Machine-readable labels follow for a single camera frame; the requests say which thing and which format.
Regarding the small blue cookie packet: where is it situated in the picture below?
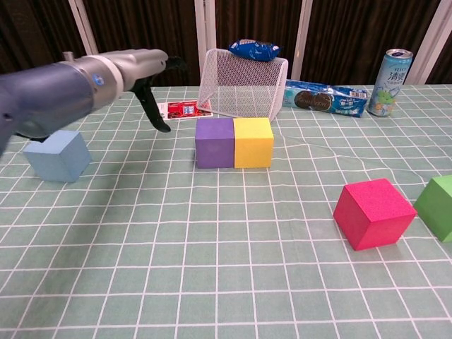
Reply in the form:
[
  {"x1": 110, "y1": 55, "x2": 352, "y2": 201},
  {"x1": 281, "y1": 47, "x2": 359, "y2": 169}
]
[{"x1": 227, "y1": 39, "x2": 282, "y2": 63}]

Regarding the white frame post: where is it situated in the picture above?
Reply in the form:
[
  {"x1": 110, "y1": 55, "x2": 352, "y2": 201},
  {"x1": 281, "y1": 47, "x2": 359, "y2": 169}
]
[
  {"x1": 416, "y1": 0, "x2": 452, "y2": 85},
  {"x1": 291, "y1": 0, "x2": 314, "y2": 81},
  {"x1": 194, "y1": 0, "x2": 217, "y2": 88},
  {"x1": 67, "y1": 0, "x2": 98, "y2": 57}
]

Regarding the purple foam cube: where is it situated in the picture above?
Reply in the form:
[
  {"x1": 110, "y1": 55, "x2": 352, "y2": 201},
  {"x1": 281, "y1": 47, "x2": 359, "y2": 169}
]
[{"x1": 195, "y1": 117, "x2": 236, "y2": 170}]

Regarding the green checked tablecloth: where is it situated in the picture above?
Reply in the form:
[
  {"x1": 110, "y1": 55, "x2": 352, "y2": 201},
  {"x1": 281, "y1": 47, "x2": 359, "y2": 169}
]
[{"x1": 0, "y1": 83, "x2": 452, "y2": 339}]

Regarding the red and white card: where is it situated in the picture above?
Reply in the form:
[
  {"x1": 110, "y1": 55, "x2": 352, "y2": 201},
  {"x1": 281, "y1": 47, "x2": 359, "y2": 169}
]
[{"x1": 155, "y1": 100, "x2": 215, "y2": 122}]

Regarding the long blue cookie package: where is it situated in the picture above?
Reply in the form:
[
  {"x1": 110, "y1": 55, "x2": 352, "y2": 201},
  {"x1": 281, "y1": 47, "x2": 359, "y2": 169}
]
[{"x1": 282, "y1": 79, "x2": 371, "y2": 119}]

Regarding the white wire mesh basket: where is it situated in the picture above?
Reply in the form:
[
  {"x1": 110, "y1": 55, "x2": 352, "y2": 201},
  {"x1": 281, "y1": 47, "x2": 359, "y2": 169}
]
[{"x1": 196, "y1": 48, "x2": 290, "y2": 126}]

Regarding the magenta foam cube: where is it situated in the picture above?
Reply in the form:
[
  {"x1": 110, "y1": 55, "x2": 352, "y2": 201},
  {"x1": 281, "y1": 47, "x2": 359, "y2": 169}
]
[{"x1": 333, "y1": 178, "x2": 418, "y2": 252}]

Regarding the green foam cube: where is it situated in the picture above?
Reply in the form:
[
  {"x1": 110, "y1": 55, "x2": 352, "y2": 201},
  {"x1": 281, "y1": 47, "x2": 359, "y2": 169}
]
[{"x1": 412, "y1": 174, "x2": 452, "y2": 244}]

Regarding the light blue drink can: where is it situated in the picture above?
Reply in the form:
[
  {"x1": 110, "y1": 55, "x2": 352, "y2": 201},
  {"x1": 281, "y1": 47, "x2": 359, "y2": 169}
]
[{"x1": 366, "y1": 48, "x2": 414, "y2": 118}]

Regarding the yellow foam cube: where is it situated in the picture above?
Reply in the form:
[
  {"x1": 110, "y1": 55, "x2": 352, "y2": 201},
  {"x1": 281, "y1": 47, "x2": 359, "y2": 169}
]
[{"x1": 232, "y1": 117, "x2": 275, "y2": 170}]

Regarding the light blue foam cube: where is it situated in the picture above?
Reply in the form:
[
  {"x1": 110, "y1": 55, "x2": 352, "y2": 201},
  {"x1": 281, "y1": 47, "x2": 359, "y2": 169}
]
[{"x1": 23, "y1": 129, "x2": 92, "y2": 184}]

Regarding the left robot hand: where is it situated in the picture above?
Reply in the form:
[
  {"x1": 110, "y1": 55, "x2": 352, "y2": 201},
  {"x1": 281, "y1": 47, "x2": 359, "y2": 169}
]
[{"x1": 116, "y1": 48, "x2": 187, "y2": 133}]

